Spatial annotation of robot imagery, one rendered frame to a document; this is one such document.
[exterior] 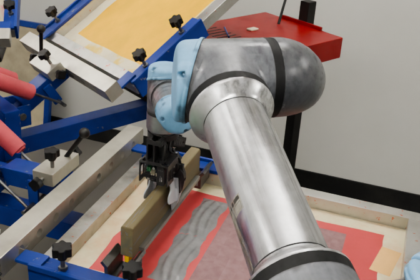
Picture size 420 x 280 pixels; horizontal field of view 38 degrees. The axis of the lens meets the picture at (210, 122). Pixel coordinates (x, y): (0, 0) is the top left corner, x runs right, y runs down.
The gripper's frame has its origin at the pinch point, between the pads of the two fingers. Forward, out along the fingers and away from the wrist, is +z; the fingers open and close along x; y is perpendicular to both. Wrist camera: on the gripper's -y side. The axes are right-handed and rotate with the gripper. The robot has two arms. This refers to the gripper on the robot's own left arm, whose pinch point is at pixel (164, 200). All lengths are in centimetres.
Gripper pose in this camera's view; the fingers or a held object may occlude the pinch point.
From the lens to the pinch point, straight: 150.3
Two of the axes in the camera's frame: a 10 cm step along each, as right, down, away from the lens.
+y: -3.3, 3.8, -8.6
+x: 9.4, 1.9, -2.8
